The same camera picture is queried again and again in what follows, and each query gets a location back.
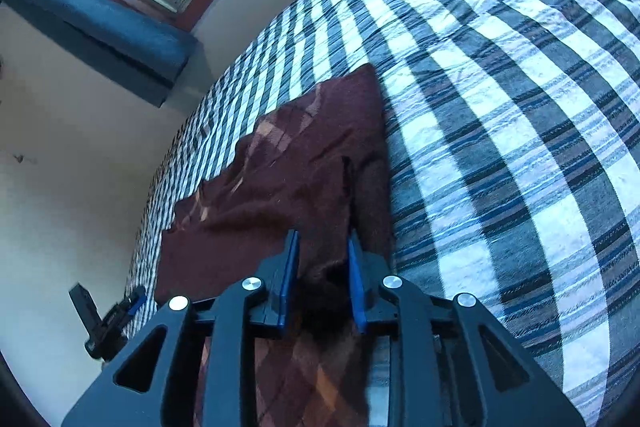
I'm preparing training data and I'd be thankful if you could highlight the maroon knit sweater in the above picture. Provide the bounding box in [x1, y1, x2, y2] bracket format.
[154, 63, 396, 427]

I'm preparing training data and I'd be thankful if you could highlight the blue rolled curtain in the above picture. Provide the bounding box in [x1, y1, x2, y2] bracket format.
[5, 0, 201, 108]

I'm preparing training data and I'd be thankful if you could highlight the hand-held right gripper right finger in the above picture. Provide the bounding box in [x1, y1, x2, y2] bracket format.
[347, 229, 586, 427]

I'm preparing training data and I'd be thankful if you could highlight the plaid bed blanket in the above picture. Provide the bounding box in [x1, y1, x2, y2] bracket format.
[122, 0, 640, 427]

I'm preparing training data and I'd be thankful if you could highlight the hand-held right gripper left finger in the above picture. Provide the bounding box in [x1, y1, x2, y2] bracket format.
[60, 229, 301, 427]

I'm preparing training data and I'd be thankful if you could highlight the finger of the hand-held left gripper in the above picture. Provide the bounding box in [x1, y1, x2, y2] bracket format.
[116, 285, 147, 321]

